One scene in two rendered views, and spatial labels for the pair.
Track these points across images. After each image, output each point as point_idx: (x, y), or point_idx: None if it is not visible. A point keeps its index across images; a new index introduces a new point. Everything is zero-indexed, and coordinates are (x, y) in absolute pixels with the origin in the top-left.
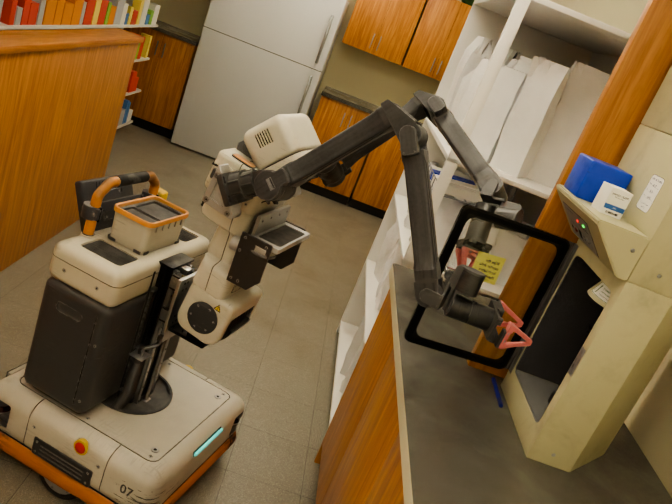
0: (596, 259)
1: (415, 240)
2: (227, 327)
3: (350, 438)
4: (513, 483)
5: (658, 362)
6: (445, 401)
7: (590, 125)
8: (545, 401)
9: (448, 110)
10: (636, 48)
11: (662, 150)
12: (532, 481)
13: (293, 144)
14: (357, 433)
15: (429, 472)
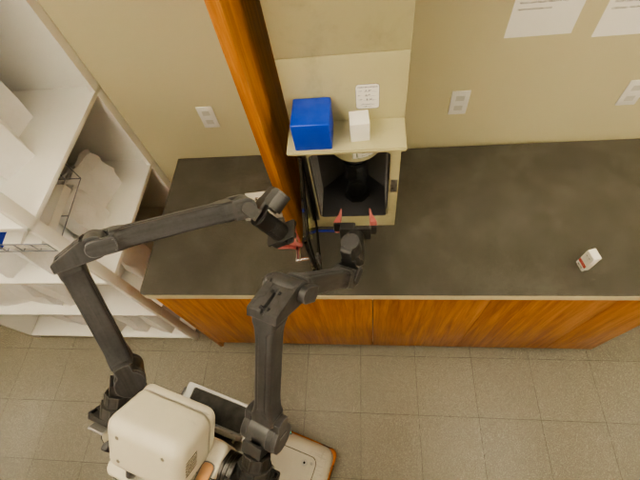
0: None
1: (336, 287)
2: None
3: None
4: (426, 237)
5: None
6: (364, 268)
7: (253, 102)
8: (353, 204)
9: (111, 233)
10: (228, 16)
11: (347, 68)
12: (416, 226)
13: (203, 423)
14: (288, 320)
15: (449, 284)
